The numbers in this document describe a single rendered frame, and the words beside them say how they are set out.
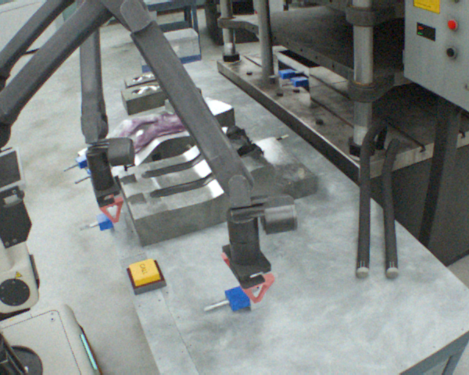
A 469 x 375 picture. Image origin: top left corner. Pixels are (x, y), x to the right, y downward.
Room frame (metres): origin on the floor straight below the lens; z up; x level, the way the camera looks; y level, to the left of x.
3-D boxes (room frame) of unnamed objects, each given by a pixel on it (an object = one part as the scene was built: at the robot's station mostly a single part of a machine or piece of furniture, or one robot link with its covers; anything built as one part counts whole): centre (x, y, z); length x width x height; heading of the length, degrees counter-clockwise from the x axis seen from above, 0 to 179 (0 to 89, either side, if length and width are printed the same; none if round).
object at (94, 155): (1.01, 0.33, 1.02); 0.07 x 0.06 x 0.07; 89
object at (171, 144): (1.43, 0.25, 0.86); 0.50 x 0.26 x 0.11; 126
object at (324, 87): (1.90, -0.52, 0.87); 0.50 x 0.27 x 0.17; 109
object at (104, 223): (1.00, 0.37, 0.83); 0.13 x 0.05 x 0.05; 111
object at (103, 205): (0.99, 0.33, 0.89); 0.07 x 0.07 x 0.09; 22
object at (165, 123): (1.42, 0.25, 0.90); 0.26 x 0.18 x 0.08; 126
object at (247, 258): (0.69, -0.01, 0.96); 0.10 x 0.07 x 0.07; 19
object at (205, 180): (1.12, 0.07, 0.92); 0.35 x 0.16 x 0.09; 109
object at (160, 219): (1.12, 0.06, 0.87); 0.50 x 0.26 x 0.14; 109
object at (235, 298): (0.68, 0.03, 0.83); 0.13 x 0.05 x 0.05; 109
